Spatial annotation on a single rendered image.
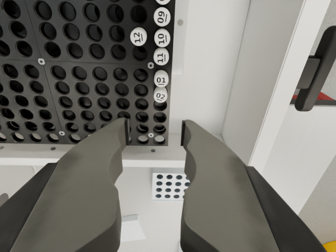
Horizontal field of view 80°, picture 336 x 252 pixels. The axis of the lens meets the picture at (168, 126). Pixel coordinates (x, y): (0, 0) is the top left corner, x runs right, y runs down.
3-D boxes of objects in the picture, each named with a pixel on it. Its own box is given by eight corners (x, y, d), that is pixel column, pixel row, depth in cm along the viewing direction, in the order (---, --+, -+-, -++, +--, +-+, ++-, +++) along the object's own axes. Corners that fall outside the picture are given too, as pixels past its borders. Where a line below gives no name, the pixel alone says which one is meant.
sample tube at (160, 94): (164, 86, 22) (164, 105, 18) (153, 83, 22) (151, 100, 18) (168, 76, 22) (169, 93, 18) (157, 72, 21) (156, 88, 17)
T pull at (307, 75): (339, 25, 16) (352, 27, 15) (302, 107, 20) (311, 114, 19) (296, 23, 16) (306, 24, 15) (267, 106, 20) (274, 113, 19)
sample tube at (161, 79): (167, 71, 21) (168, 88, 17) (155, 71, 21) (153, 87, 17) (167, 59, 21) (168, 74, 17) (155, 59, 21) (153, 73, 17)
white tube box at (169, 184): (212, 161, 42) (216, 174, 39) (205, 188, 47) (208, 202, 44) (153, 159, 42) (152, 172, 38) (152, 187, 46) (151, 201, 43)
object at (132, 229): (138, 214, 51) (137, 220, 50) (146, 233, 56) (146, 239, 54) (90, 220, 52) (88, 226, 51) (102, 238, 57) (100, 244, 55)
